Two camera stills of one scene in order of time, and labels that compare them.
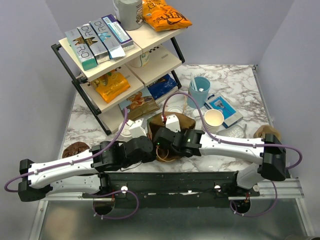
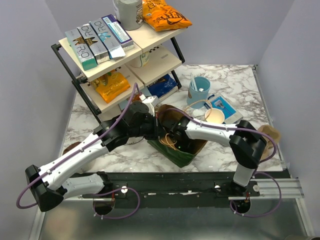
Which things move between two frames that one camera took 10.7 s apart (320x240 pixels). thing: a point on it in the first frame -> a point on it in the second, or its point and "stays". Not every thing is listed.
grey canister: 129,14 stays
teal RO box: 86,55 stays
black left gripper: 151,156 -> 154,134
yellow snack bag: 110,85 stays
